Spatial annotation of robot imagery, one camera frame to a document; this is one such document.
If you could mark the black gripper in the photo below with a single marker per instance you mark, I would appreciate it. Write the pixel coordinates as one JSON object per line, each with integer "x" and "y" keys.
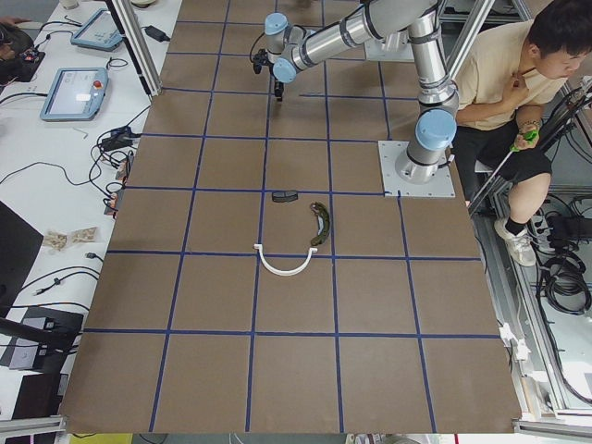
{"x": 277, "y": 86}

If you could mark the black brake pad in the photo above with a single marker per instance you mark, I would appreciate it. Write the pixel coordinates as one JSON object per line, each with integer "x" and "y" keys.
{"x": 283, "y": 197}

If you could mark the olive brake shoe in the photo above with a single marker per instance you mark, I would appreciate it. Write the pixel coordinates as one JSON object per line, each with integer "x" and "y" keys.
{"x": 323, "y": 223}

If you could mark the black power adapter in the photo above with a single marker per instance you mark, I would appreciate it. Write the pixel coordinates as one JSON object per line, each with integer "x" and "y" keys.
{"x": 116, "y": 140}
{"x": 156, "y": 34}

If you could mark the white curved plastic part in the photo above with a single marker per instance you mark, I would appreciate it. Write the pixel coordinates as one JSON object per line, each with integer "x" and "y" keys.
{"x": 281, "y": 269}

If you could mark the blue teach pendant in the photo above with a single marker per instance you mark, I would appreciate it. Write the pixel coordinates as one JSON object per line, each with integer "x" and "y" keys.
{"x": 76, "y": 94}
{"x": 99, "y": 32}

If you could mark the person in beige shirt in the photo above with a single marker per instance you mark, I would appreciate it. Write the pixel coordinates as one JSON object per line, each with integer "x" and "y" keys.
{"x": 512, "y": 72}

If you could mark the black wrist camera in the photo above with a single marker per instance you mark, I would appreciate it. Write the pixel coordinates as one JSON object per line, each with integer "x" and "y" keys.
{"x": 260, "y": 60}

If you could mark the aluminium frame post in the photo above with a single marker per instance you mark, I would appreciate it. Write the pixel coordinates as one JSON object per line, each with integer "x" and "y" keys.
{"x": 130, "y": 30}

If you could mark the green handled tool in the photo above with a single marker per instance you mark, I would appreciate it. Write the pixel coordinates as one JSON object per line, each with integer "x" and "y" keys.
{"x": 529, "y": 138}

